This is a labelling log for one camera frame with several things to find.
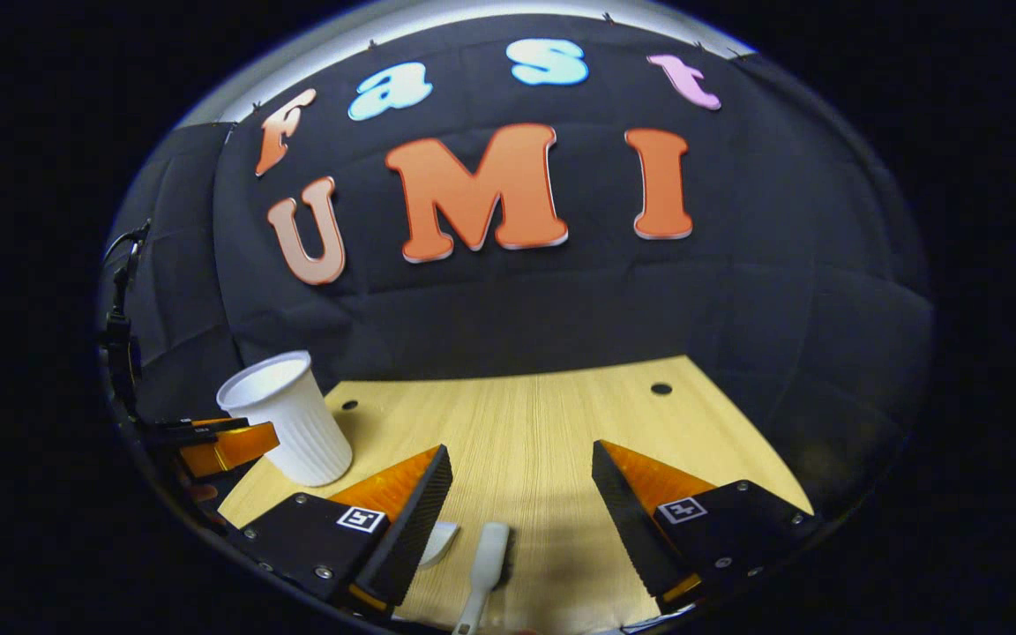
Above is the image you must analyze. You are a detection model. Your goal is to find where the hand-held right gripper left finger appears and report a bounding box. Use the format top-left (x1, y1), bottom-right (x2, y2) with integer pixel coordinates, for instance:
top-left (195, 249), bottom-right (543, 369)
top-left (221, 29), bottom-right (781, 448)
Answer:
top-left (230, 444), bottom-right (454, 620)

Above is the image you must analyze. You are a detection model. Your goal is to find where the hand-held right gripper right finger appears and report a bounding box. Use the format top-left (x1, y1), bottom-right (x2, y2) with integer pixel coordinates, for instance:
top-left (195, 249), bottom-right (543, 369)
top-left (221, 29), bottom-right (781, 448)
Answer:
top-left (592, 439), bottom-right (824, 616)

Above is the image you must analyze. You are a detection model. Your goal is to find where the grey plastic dustpan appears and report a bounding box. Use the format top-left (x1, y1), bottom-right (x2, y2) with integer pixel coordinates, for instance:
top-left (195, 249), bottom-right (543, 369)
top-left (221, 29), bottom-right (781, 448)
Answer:
top-left (418, 521), bottom-right (460, 568)

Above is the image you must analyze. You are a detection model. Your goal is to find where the white ribbed garbage bin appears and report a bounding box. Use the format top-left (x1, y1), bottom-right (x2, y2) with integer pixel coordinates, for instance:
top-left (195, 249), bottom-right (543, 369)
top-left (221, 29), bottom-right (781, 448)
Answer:
top-left (216, 350), bottom-right (354, 488)

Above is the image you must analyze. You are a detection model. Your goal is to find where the small white broom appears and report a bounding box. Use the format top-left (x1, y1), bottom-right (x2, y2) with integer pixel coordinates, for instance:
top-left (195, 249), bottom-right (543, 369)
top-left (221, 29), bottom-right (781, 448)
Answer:
top-left (452, 522), bottom-right (513, 635)

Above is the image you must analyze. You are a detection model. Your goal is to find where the wooden desktop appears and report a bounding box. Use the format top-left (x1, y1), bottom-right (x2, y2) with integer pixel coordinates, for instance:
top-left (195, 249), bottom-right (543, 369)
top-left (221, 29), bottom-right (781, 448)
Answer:
top-left (219, 355), bottom-right (813, 635)

